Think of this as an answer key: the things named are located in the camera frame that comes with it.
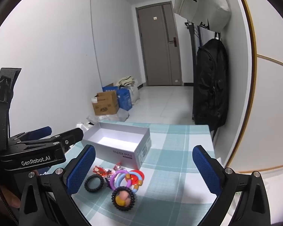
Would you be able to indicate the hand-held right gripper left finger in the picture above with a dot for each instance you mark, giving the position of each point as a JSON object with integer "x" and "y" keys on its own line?
{"x": 81, "y": 169}

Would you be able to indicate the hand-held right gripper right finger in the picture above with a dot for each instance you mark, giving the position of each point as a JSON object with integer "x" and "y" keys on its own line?
{"x": 206, "y": 169}

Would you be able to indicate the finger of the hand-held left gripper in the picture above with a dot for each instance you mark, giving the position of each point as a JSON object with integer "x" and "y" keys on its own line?
{"x": 41, "y": 131}
{"x": 70, "y": 134}

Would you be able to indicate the red white knitted hair clip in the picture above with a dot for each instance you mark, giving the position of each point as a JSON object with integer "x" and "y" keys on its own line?
{"x": 99, "y": 170}

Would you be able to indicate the grey cardboard box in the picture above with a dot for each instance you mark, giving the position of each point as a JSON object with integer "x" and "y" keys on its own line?
{"x": 118, "y": 141}

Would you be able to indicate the red round badge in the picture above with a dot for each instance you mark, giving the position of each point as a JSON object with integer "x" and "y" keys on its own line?
{"x": 135, "y": 177}

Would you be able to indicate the person's left hand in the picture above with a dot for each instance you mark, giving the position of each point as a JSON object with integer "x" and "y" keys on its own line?
{"x": 13, "y": 199}

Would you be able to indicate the brown cardboard box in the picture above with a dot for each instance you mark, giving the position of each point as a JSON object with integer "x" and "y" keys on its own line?
{"x": 106, "y": 104}

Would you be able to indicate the clear plastic bag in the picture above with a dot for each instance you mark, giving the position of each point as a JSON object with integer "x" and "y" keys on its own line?
{"x": 120, "y": 117}

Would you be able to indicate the blue cardboard box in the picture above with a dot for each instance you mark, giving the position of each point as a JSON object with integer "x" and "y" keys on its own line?
{"x": 125, "y": 98}

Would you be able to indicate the white plastic sack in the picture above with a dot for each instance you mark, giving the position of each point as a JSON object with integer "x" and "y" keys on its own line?
{"x": 135, "y": 93}

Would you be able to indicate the beige folded cloth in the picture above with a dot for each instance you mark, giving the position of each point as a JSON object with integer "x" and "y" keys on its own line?
{"x": 126, "y": 81}

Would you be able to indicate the black backpack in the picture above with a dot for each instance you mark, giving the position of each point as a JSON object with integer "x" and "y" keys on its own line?
{"x": 210, "y": 82}

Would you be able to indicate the white wardrobe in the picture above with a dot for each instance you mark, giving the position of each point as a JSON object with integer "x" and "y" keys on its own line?
{"x": 268, "y": 98}

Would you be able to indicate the black coat rack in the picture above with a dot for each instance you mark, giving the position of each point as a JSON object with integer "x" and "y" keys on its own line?
{"x": 191, "y": 51}

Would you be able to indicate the grey door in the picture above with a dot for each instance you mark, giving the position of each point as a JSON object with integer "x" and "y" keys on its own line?
{"x": 158, "y": 44}

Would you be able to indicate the white tote bag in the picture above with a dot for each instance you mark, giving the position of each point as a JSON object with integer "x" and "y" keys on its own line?
{"x": 202, "y": 4}

